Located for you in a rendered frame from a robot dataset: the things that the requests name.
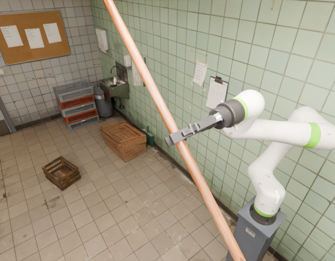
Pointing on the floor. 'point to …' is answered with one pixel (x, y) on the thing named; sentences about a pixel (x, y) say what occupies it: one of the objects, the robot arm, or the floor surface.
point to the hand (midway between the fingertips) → (178, 136)
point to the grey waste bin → (104, 109)
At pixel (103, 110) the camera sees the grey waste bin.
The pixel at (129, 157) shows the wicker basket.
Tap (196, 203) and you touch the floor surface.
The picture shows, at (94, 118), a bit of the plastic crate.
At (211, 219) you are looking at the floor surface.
